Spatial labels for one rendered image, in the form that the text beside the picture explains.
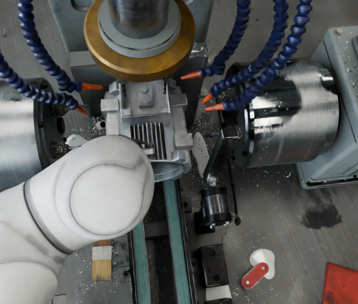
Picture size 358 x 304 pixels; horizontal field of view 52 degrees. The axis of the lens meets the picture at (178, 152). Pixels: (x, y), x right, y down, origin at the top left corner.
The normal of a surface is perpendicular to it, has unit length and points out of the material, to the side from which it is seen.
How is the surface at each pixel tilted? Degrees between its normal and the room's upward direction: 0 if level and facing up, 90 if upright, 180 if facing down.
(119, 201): 32
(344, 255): 0
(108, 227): 42
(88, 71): 90
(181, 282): 0
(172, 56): 0
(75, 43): 90
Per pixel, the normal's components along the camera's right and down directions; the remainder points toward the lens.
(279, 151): 0.15, 0.74
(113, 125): 0.06, -0.36
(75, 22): 0.13, 0.93
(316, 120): 0.13, 0.25
